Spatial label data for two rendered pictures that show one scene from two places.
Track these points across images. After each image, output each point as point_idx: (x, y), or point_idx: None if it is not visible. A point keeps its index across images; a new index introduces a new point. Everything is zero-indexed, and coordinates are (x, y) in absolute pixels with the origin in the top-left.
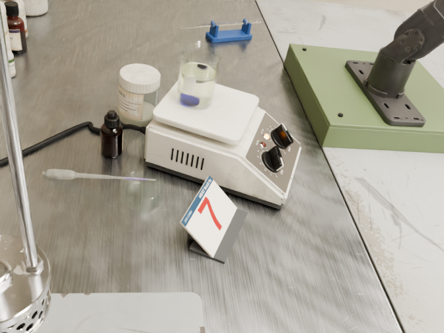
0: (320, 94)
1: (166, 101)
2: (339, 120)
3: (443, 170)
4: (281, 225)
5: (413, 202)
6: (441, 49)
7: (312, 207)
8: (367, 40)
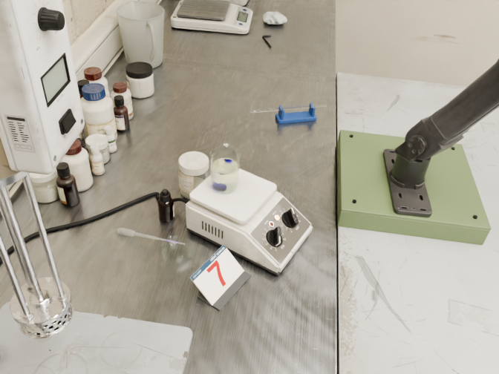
0: (345, 180)
1: (203, 185)
2: (351, 206)
3: (445, 257)
4: (275, 288)
5: (399, 283)
6: None
7: (306, 277)
8: None
